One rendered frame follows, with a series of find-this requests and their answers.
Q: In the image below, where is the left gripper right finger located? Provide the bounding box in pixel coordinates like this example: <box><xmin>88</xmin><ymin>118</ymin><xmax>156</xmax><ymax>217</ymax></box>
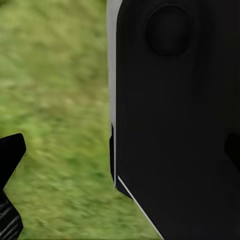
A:
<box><xmin>224</xmin><ymin>133</ymin><xmax>240</xmax><ymax>173</ymax></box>

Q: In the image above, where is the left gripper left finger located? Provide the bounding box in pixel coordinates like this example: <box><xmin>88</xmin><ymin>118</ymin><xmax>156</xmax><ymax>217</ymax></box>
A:
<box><xmin>0</xmin><ymin>133</ymin><xmax>26</xmax><ymax>193</ymax></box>

